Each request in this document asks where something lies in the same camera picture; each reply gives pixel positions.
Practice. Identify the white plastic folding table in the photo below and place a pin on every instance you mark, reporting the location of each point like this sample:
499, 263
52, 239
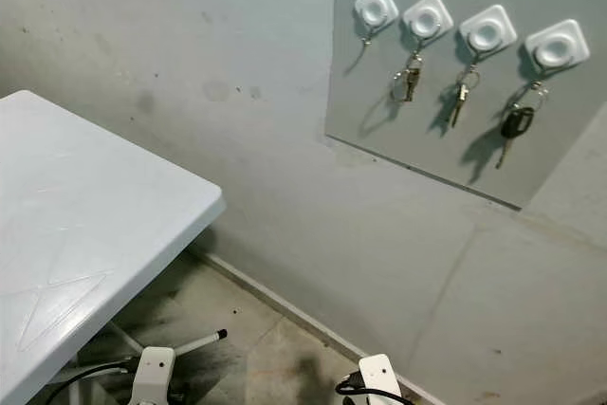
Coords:
95, 234

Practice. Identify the white table leg black cap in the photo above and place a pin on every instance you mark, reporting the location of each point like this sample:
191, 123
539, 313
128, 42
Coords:
199, 340

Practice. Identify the black car key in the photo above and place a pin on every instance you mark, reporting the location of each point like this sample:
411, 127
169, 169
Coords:
517, 123

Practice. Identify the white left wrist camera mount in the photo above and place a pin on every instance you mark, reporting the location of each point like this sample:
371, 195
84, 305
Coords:
155, 377

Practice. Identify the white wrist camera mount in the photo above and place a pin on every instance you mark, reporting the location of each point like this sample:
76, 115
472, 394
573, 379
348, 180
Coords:
155, 377
379, 375

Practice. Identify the white square wall hook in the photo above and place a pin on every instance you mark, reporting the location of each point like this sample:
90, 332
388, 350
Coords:
557, 46
428, 16
376, 7
487, 30

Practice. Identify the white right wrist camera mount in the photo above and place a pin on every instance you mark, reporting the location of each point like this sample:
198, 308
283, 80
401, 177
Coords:
379, 375

